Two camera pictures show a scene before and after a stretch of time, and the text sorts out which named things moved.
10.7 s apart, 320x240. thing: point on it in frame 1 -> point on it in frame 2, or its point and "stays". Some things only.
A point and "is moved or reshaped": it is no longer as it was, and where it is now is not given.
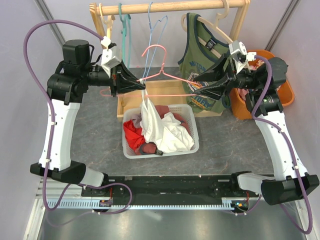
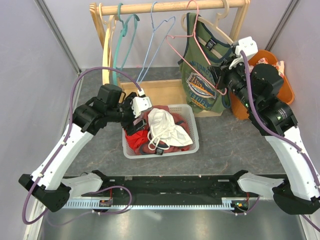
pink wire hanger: (161, 71) -> (220, 89)
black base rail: (168, 190) stays
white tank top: (167, 132) is moved or reshaped
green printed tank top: (202, 46) stays
